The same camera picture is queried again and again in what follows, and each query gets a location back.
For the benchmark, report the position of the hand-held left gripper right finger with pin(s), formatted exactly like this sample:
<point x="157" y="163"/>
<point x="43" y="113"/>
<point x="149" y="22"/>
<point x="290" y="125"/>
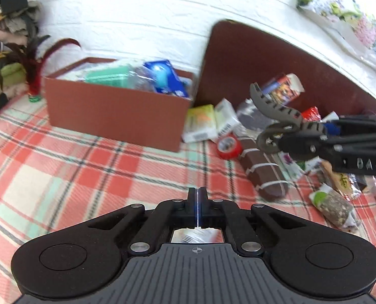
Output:
<point x="203" y="205"/>

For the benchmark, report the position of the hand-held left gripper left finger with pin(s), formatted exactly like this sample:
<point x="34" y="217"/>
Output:
<point x="192" y="205"/>

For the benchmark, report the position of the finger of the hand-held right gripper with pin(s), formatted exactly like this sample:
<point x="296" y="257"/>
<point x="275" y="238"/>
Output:
<point x="302" y="145"/>
<point x="355" y="123"/>

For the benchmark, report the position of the brown cardboard box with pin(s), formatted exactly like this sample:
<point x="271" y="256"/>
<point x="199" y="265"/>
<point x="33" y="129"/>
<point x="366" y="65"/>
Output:
<point x="112" y="114"/>

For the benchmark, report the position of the white printed packet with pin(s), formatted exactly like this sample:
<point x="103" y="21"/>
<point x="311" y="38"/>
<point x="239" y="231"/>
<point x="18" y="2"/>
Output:
<point x="297" y="166"/>

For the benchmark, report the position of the blue small item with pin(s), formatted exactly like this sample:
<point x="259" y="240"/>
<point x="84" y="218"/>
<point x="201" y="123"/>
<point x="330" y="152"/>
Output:
<point x="332" y="129"/>

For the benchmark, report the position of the yellow snack packet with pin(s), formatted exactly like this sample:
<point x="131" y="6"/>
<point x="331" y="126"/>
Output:
<point x="346" y="182"/>

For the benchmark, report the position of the red snack packet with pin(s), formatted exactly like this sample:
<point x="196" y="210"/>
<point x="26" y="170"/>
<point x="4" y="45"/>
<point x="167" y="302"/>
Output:
<point x="311" y="114"/>

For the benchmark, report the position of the brown white striped pouch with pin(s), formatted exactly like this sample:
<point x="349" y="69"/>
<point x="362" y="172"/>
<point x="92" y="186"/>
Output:
<point x="265" y="171"/>

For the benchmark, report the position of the green white snack packet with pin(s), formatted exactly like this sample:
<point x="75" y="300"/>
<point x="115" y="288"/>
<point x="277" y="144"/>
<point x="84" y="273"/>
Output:
<point x="333" y="204"/>

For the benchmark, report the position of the dark grey plastic packet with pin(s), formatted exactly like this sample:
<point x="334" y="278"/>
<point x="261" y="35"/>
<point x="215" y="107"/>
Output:
<point x="251" y="115"/>

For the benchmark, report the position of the colourful printed carton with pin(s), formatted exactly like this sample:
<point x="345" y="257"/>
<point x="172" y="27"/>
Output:
<point x="283" y="88"/>

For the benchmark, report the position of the red tape roll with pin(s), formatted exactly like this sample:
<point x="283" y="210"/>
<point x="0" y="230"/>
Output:
<point x="228" y="147"/>

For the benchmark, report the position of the white small box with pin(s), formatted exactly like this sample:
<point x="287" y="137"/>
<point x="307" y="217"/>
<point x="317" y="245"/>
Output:
<point x="226" y="117"/>

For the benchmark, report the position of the yellow green small box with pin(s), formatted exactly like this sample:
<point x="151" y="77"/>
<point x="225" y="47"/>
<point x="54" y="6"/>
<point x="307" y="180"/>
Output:
<point x="199" y="122"/>

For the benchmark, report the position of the dark brown wooden board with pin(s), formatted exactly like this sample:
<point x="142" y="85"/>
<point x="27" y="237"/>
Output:
<point x="238" y="60"/>

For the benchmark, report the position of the floral printed cloth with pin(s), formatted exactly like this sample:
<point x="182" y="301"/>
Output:
<point x="349" y="15"/>

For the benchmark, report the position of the plaid blanket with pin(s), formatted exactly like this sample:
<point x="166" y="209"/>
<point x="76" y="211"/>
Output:
<point x="80" y="171"/>

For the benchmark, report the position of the blue plastic packet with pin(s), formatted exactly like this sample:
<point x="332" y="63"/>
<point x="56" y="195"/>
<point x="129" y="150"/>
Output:
<point x="167" y="76"/>

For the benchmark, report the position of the teal plastic pack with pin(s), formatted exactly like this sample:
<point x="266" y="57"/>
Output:
<point x="107" y="74"/>

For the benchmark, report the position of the red feather shuttlecock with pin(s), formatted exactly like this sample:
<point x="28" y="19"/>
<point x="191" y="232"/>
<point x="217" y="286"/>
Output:
<point x="34" y="76"/>

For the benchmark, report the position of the pile of folded clothes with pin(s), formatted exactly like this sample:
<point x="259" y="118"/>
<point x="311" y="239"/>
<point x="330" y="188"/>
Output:
<point x="4" y="38"/>

